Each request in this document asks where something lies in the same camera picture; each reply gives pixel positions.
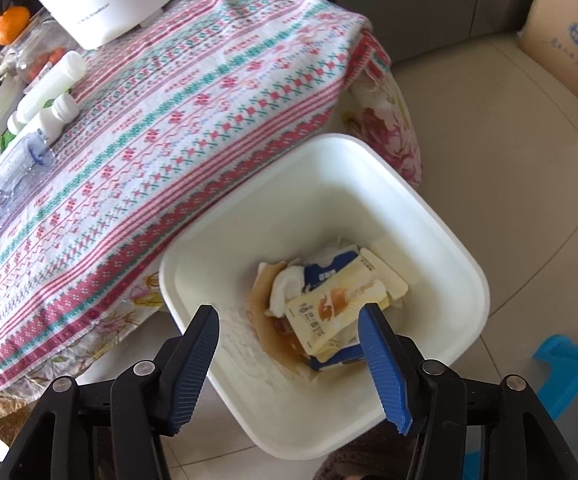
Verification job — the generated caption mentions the blue plastic stool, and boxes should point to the blue plastic stool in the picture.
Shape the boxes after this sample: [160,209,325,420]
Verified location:
[533,336,578,480]

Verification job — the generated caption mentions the grey refrigerator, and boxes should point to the grey refrigerator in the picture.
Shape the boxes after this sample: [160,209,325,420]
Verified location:
[229,0,550,66]

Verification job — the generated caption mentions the stacked cardboard boxes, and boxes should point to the stacked cardboard boxes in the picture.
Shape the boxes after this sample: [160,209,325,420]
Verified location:
[516,0,578,115]

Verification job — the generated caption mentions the brown paper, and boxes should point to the brown paper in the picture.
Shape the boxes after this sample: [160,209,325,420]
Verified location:
[248,260,320,377]

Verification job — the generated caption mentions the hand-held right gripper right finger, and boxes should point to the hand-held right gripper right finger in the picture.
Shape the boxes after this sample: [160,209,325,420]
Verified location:
[358,302,578,480]

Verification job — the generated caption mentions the blue white carton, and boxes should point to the blue white carton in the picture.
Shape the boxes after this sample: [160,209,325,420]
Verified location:
[303,244,370,372]

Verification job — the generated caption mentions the cream carton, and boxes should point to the cream carton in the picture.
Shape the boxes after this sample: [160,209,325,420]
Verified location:
[356,246,410,306]

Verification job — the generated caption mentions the white plastic bin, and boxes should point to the white plastic bin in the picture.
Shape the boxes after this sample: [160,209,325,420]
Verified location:
[159,133,490,461]

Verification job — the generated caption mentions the brown fuzzy slipper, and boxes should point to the brown fuzzy slipper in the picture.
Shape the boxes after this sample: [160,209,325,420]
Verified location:
[314,427,422,480]

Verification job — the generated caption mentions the beige milk carton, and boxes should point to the beige milk carton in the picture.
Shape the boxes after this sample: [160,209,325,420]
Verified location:
[285,281,387,357]

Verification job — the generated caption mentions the tall white plastic bottle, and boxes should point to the tall white plastic bottle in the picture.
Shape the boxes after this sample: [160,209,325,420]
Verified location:
[16,51,88,123]

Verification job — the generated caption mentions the clear bottle blue label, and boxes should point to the clear bottle blue label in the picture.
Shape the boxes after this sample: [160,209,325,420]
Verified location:
[0,132,57,206]

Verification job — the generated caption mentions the large orange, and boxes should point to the large orange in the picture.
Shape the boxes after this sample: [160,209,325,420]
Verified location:
[0,6,32,46]

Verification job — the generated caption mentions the glass jar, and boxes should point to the glass jar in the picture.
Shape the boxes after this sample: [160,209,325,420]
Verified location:
[11,12,77,86]

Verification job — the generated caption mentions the white electric pot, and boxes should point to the white electric pot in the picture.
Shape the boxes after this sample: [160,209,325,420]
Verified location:
[30,0,186,51]

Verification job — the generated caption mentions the red green patterned tablecloth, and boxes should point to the red green patterned tablecloth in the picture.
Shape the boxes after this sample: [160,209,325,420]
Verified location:
[0,0,394,403]

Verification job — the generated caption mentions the white tissue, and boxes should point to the white tissue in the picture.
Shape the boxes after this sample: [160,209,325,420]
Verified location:
[268,265,316,317]

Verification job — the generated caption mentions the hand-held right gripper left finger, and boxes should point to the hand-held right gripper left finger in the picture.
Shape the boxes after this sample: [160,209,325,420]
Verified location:
[0,304,220,480]

